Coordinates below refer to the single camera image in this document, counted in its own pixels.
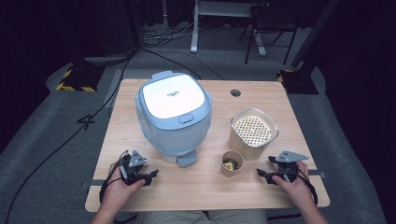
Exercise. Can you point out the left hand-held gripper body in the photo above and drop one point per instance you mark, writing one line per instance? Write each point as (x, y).
(137, 159)

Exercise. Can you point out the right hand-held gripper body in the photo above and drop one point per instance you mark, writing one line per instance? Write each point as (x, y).
(291, 156)

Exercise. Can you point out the beige canister with metal strainer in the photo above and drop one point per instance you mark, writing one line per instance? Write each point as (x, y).
(243, 147)

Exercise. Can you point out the brown paper cup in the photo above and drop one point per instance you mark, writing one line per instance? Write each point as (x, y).
(228, 173)

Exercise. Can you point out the dark wet food residue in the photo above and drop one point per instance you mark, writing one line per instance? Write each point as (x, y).
(229, 165)

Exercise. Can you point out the blue white pedal trash bin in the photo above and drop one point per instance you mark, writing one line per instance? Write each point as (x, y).
(174, 133)

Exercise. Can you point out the person's right hand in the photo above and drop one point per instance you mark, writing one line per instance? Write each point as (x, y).
(299, 193)

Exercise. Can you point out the person's left hand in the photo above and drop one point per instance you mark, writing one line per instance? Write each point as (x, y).
(116, 194)

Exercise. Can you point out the grey tape strip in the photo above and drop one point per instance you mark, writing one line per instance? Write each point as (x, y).
(319, 174)
(93, 183)

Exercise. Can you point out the person's left leg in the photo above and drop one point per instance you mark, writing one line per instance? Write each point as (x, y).
(169, 218)

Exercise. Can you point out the person's leg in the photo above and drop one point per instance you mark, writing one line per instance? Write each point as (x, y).
(238, 217)
(169, 218)

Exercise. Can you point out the person's right leg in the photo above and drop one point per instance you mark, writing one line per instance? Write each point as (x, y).
(238, 217)

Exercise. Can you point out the striped black stand base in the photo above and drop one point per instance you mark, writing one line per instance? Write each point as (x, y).
(299, 82)
(79, 79)

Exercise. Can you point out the slanted dark metal pole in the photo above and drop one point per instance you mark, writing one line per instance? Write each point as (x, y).
(314, 31)

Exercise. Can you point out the black chair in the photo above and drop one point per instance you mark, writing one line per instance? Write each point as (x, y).
(271, 21)

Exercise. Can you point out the white desk frame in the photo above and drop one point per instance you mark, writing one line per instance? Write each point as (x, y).
(194, 31)

